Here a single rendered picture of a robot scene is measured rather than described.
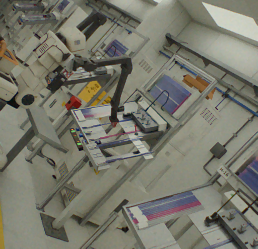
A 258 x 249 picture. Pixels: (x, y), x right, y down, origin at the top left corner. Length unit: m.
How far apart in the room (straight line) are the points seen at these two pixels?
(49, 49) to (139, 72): 2.06
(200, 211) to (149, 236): 0.41
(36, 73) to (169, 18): 4.14
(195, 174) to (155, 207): 2.29
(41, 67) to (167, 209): 1.39
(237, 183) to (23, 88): 1.71
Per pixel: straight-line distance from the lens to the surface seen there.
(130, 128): 3.04
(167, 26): 6.34
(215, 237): 2.17
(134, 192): 3.32
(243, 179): 2.36
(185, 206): 2.28
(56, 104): 4.44
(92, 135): 2.94
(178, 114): 2.98
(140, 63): 4.30
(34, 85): 2.55
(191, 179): 4.47
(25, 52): 7.27
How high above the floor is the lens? 1.41
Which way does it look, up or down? 6 degrees down
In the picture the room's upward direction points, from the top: 43 degrees clockwise
